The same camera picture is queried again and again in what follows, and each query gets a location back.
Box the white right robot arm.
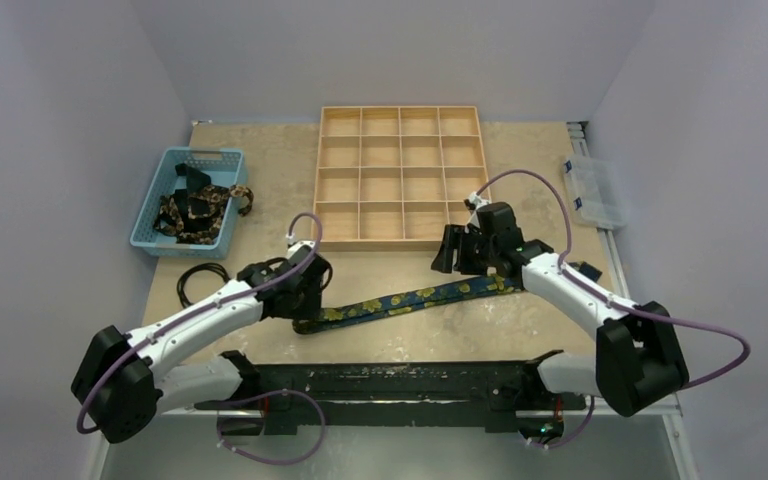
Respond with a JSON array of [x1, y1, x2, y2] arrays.
[[431, 202, 690, 417]]

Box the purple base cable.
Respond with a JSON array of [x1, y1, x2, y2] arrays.
[[215, 388, 327, 465]]

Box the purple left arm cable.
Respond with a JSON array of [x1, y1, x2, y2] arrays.
[[76, 211, 324, 435]]

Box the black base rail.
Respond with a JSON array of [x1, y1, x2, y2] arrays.
[[195, 360, 586, 435]]

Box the clear plastic box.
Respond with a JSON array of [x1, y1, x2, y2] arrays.
[[561, 154, 627, 230]]

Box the black tie in basket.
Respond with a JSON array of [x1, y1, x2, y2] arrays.
[[172, 163, 212, 219]]

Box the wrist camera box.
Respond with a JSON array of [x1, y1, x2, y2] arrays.
[[463, 192, 490, 212], [286, 237, 316, 259]]

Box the black coiled cable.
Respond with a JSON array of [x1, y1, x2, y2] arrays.
[[177, 261, 286, 309]]

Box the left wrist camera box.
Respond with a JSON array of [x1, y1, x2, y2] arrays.
[[286, 237, 316, 259]]

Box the wooden compartment tray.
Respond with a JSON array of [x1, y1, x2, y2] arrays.
[[313, 105, 489, 251]]

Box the leopard print tie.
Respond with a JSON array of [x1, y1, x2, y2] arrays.
[[153, 184, 254, 245]]

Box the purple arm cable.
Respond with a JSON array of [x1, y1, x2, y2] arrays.
[[473, 169, 752, 392], [76, 211, 324, 435]]

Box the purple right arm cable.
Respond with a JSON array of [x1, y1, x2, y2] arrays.
[[473, 169, 752, 392]]

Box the blue plastic basket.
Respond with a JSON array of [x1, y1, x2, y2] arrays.
[[130, 147, 254, 259]]

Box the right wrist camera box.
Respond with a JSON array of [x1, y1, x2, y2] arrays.
[[463, 192, 490, 212]]

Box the blue floral tie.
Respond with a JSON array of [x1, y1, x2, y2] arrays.
[[292, 274, 523, 335]]

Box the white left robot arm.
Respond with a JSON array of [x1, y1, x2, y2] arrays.
[[71, 242, 333, 444]]

